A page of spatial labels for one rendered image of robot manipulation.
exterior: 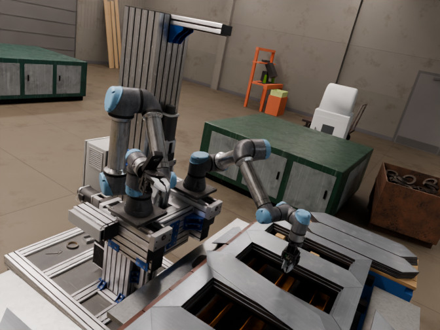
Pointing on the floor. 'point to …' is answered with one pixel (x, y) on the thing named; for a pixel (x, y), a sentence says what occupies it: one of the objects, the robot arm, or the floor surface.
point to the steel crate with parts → (406, 205)
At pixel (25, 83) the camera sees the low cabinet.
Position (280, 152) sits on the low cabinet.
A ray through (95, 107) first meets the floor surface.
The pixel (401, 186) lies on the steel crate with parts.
